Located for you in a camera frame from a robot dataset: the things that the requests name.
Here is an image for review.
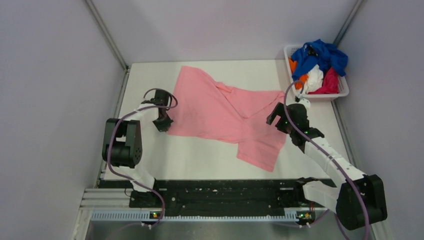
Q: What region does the pink t-shirt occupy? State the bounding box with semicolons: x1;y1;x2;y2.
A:
167;66;286;172

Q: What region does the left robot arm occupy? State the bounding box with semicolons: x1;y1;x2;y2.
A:
101;88;178;207

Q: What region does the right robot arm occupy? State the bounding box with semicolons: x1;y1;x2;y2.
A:
266;102;388;231

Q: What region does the white t-shirt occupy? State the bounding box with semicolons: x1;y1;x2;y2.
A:
300;64;324;94

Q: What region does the magenta t-shirt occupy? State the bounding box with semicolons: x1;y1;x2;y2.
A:
309;67;340;95

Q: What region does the orange t-shirt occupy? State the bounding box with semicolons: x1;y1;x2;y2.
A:
288;57;310;91

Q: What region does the white plastic laundry basket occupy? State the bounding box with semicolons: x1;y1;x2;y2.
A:
283;43;350;102

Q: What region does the blue t-shirt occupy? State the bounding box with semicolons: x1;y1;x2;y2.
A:
290;39;349;80

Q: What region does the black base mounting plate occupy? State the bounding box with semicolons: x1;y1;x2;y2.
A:
98;178;363;218

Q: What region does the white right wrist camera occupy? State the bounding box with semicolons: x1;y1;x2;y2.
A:
295;96;311;110

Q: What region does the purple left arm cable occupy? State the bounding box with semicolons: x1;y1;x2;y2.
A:
105;88;179;229

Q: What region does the aluminium front rail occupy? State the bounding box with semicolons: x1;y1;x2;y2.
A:
79;187;382;222

